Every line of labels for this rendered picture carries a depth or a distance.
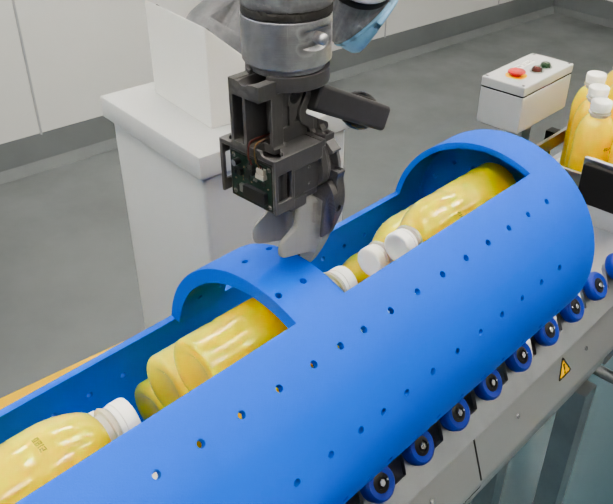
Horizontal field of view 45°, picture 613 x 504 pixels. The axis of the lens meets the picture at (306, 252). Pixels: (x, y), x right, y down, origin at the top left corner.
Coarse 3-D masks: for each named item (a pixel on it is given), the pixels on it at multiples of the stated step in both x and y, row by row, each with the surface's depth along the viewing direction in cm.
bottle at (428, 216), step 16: (464, 176) 96; (480, 176) 95; (496, 176) 96; (512, 176) 97; (432, 192) 93; (448, 192) 92; (464, 192) 92; (480, 192) 93; (496, 192) 95; (416, 208) 90; (432, 208) 89; (448, 208) 90; (464, 208) 91; (400, 224) 91; (416, 224) 89; (432, 224) 88; (448, 224) 89
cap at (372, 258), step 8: (368, 248) 94; (376, 248) 94; (360, 256) 95; (368, 256) 94; (376, 256) 93; (384, 256) 94; (360, 264) 96; (368, 264) 95; (376, 264) 94; (384, 264) 94; (368, 272) 95
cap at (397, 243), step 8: (392, 232) 88; (400, 232) 87; (408, 232) 88; (392, 240) 88; (400, 240) 87; (408, 240) 87; (416, 240) 88; (392, 248) 89; (400, 248) 88; (408, 248) 87; (392, 256) 89; (400, 256) 88
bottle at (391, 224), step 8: (408, 208) 99; (392, 216) 98; (400, 216) 97; (384, 224) 97; (392, 224) 96; (376, 232) 97; (384, 232) 96; (376, 240) 96; (384, 240) 95; (384, 248) 94
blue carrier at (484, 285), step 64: (512, 192) 88; (576, 192) 94; (256, 256) 74; (320, 256) 101; (448, 256) 79; (512, 256) 84; (576, 256) 93; (192, 320) 87; (320, 320) 68; (384, 320) 71; (448, 320) 76; (512, 320) 84; (64, 384) 76; (128, 384) 83; (256, 384) 63; (320, 384) 66; (384, 384) 70; (448, 384) 78; (128, 448) 56; (192, 448) 58; (256, 448) 61; (320, 448) 65; (384, 448) 72
